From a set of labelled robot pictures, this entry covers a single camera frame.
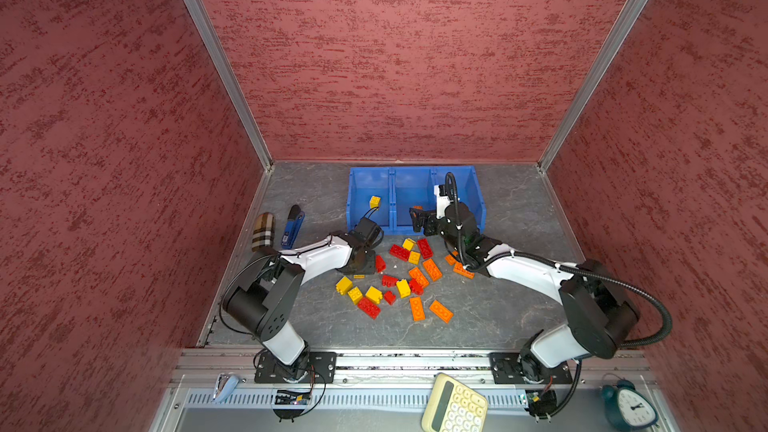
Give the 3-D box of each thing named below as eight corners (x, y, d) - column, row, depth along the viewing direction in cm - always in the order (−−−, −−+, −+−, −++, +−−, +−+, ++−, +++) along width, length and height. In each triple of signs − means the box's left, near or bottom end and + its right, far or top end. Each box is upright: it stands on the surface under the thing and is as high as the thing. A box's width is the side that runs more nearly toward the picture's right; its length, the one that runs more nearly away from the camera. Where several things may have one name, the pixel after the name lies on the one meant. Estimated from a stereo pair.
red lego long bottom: (356, 307, 86) (355, 305, 84) (363, 297, 87) (362, 295, 86) (374, 320, 83) (374, 318, 82) (381, 310, 85) (381, 308, 84)
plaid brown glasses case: (257, 252, 98) (252, 246, 94) (256, 221, 106) (252, 215, 102) (276, 248, 99) (272, 241, 96) (274, 217, 107) (271, 210, 103)
